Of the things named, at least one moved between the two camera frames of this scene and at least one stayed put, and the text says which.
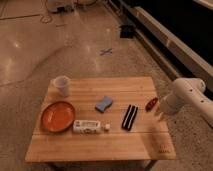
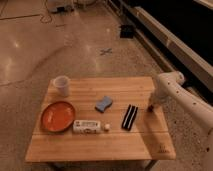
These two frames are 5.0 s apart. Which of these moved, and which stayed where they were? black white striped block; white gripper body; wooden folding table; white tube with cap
Moved: white gripper body
Stayed: black white striped block; wooden folding table; white tube with cap
